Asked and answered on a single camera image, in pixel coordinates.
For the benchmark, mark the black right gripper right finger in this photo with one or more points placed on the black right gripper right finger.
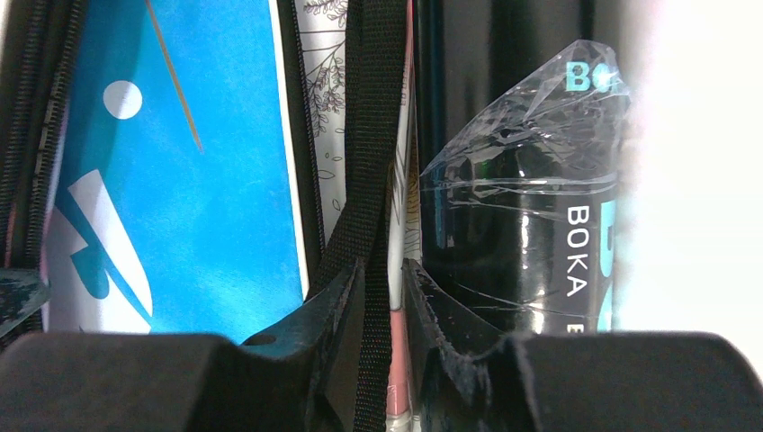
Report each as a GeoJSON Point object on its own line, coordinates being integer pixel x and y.
{"type": "Point", "coordinates": [469, 376]}

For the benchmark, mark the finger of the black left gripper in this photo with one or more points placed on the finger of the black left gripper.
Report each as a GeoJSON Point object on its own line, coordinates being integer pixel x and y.
{"type": "Point", "coordinates": [23, 292]}

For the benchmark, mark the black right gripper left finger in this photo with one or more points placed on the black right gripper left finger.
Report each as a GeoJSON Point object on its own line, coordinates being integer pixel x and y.
{"type": "Point", "coordinates": [300, 374]}

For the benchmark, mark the blue racket cover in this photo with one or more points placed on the blue racket cover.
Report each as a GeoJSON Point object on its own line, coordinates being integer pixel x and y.
{"type": "Point", "coordinates": [159, 168]}

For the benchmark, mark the white cardboard tube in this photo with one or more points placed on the white cardboard tube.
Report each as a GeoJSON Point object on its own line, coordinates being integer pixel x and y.
{"type": "Point", "coordinates": [691, 217]}

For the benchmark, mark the black shuttlecock tube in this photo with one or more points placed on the black shuttlecock tube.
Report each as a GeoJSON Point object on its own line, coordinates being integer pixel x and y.
{"type": "Point", "coordinates": [520, 115]}

